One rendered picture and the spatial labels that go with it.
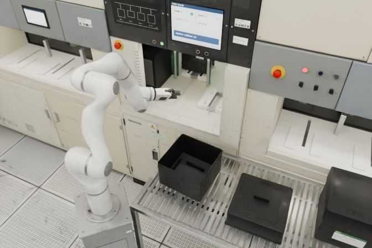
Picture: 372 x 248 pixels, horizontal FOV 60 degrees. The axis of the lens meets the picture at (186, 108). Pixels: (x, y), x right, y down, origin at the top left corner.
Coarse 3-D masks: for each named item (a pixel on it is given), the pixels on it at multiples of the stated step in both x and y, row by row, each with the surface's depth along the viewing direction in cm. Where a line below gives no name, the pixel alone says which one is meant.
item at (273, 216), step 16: (240, 192) 172; (256, 192) 172; (272, 192) 172; (288, 192) 172; (240, 208) 164; (256, 208) 164; (272, 208) 164; (288, 208) 164; (240, 224) 163; (256, 224) 158; (272, 224) 157; (272, 240) 160
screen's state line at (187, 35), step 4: (176, 32) 172; (180, 32) 171; (184, 32) 170; (180, 36) 173; (184, 36) 172; (188, 36) 171; (192, 36) 170; (196, 36) 169; (200, 36) 167; (204, 36) 166; (200, 40) 169; (204, 40) 168; (208, 40) 167; (212, 40) 166; (216, 40) 165; (216, 44) 166
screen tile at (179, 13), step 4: (176, 8) 164; (176, 12) 165; (180, 12) 164; (184, 12) 163; (188, 12) 162; (176, 16) 167; (180, 16) 166; (184, 16) 165; (188, 16) 164; (192, 16) 163; (176, 20) 168; (192, 20) 164; (176, 24) 170; (180, 24) 168; (184, 24) 168; (188, 24) 166; (192, 24) 166; (180, 28) 170; (184, 28) 169; (188, 28) 168; (192, 28) 167
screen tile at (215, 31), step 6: (198, 12) 160; (198, 18) 162; (204, 18) 161; (210, 18) 159; (216, 24) 160; (198, 30) 166; (204, 30) 165; (210, 30) 163; (216, 30) 162; (216, 36) 163
